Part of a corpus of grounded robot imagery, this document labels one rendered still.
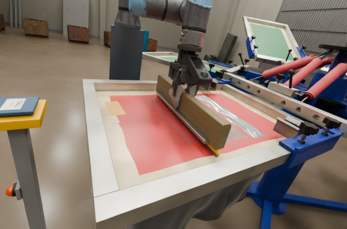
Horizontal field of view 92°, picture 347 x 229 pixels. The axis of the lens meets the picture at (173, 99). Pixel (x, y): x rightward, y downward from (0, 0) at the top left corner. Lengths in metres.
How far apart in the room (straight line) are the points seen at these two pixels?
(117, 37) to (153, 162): 0.77
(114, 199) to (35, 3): 11.70
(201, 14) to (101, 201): 0.48
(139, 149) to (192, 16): 0.38
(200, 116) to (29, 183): 0.61
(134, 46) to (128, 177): 0.79
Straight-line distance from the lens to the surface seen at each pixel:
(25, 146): 0.69
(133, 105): 0.64
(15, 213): 1.63
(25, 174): 0.76
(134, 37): 1.03
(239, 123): 0.68
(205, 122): 0.46
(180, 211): 0.55
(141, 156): 0.42
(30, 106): 0.62
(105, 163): 0.35
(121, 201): 0.30
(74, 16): 10.93
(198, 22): 0.52
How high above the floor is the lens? 1.24
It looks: 22 degrees down
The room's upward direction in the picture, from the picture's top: 11 degrees clockwise
